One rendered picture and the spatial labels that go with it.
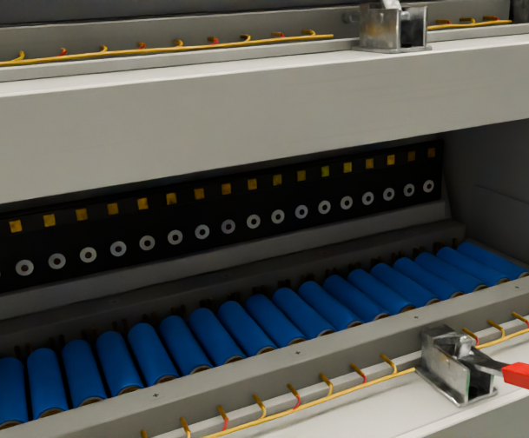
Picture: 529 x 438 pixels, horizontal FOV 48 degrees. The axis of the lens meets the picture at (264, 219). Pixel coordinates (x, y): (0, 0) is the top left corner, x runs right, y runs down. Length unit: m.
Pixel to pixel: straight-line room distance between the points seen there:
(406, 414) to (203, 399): 0.11
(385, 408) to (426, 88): 0.18
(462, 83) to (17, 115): 0.23
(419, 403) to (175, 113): 0.20
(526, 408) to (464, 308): 0.07
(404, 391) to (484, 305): 0.08
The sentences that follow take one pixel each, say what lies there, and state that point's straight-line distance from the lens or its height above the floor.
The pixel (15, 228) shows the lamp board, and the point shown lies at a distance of 0.41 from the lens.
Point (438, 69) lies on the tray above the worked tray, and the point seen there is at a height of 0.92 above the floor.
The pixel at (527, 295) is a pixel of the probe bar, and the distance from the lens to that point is 0.43.
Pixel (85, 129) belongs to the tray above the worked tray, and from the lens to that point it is 0.27.
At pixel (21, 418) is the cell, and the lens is 0.34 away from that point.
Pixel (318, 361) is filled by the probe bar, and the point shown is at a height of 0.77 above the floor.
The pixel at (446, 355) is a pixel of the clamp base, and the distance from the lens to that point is 0.35.
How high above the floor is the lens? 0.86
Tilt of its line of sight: 1 degrees down
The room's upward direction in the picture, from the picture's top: 11 degrees counter-clockwise
